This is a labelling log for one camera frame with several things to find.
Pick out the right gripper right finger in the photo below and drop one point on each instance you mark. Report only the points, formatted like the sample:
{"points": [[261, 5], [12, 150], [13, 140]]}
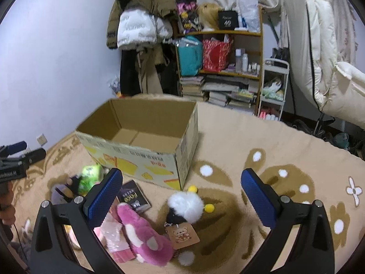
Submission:
{"points": [[313, 249]]}

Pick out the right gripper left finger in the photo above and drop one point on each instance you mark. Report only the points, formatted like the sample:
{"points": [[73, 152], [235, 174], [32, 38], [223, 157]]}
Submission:
{"points": [[51, 251]]}

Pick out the pink cloth roll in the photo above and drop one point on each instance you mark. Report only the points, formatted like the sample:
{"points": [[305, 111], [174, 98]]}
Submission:
{"points": [[111, 235]]}

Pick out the green tissue pack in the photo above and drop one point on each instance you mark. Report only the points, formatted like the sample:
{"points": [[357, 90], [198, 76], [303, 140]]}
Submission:
{"points": [[90, 176]]}

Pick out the pink plush bear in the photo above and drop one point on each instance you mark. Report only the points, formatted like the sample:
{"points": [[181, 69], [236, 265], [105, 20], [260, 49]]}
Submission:
{"points": [[147, 245]]}

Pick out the dark small book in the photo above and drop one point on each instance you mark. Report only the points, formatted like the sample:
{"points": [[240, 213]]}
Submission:
{"points": [[131, 194]]}

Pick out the white black pompom plush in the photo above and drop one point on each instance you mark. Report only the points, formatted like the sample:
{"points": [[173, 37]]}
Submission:
{"points": [[185, 209]]}

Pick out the operator left hand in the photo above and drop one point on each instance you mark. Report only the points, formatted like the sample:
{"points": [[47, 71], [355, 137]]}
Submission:
{"points": [[8, 211]]}

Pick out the purple black plush toy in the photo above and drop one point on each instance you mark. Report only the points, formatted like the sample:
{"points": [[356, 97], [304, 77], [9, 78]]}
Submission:
{"points": [[66, 190]]}

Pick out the beige floral carpet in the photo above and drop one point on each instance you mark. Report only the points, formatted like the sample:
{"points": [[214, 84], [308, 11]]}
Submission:
{"points": [[301, 166]]}

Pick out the plastic bag with toys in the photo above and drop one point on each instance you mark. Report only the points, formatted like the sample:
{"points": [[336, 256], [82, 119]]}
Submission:
{"points": [[114, 85]]}

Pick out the cardboard box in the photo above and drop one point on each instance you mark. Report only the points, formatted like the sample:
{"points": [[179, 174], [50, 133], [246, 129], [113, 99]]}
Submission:
{"points": [[146, 138]]}

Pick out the white trolley cart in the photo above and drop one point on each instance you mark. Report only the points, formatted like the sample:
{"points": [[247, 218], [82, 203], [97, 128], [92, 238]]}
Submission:
{"points": [[273, 92]]}

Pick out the beige trench coat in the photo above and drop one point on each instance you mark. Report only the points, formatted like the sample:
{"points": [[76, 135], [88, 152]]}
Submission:
{"points": [[146, 62]]}

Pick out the white puffer jacket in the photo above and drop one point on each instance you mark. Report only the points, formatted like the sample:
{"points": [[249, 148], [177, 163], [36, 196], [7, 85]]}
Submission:
{"points": [[140, 29]]}

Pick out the stack of books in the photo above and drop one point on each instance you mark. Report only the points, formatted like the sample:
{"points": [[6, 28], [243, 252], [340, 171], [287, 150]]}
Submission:
{"points": [[191, 87]]}

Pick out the wooden bookshelf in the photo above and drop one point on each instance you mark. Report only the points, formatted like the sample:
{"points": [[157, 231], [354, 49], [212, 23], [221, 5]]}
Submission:
{"points": [[231, 53]]}

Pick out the teal bag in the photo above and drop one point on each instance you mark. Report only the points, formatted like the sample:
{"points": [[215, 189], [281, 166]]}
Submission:
{"points": [[190, 52]]}

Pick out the red gift bag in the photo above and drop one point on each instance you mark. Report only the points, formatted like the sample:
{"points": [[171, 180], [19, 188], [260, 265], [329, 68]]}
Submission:
{"points": [[215, 55]]}

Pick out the olive green puffer jacket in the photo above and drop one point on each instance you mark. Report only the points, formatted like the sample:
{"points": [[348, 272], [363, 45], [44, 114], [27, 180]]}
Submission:
{"points": [[142, 2]]}

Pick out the cream padded chair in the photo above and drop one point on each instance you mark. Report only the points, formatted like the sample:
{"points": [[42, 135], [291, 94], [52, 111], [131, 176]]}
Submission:
{"points": [[322, 44]]}

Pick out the black box with 40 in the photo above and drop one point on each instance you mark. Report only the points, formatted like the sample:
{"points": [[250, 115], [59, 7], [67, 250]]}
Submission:
{"points": [[228, 20]]}

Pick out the blonde wig head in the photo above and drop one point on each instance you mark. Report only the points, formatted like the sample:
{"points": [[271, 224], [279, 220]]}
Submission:
{"points": [[208, 16]]}

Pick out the wall socket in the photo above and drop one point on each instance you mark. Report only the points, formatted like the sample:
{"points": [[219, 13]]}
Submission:
{"points": [[42, 140]]}

